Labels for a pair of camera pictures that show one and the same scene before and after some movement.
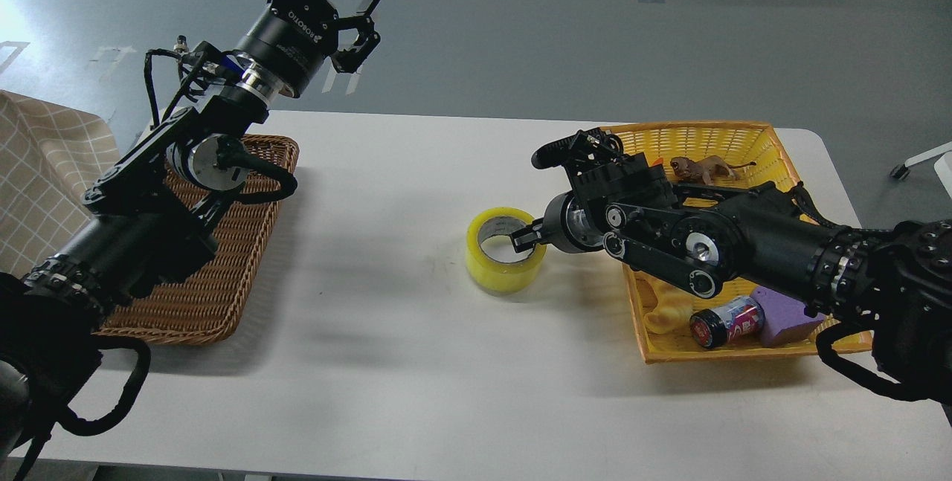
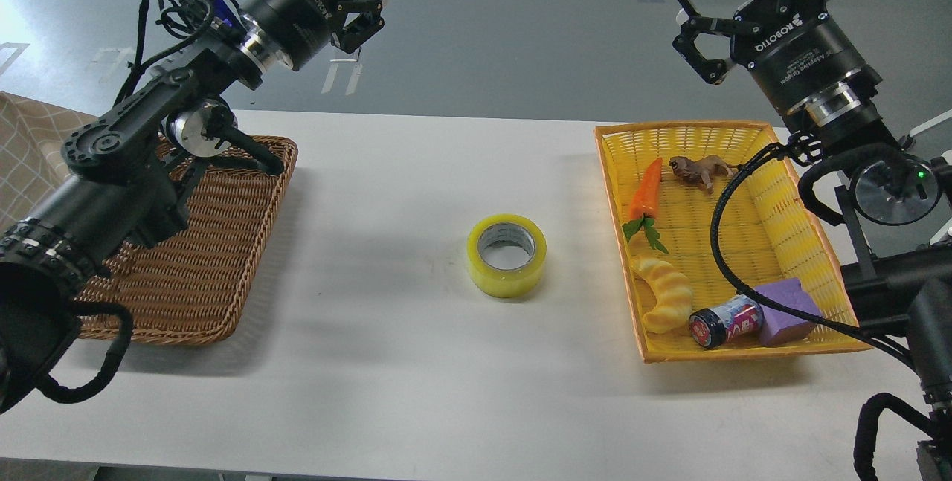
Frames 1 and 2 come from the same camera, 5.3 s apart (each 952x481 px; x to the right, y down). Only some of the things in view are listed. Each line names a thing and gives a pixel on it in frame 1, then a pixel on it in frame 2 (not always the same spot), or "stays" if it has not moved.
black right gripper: (569, 226) -> (802, 59)
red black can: (738, 318) stays
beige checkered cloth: (50, 157) stays
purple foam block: (782, 317) stays
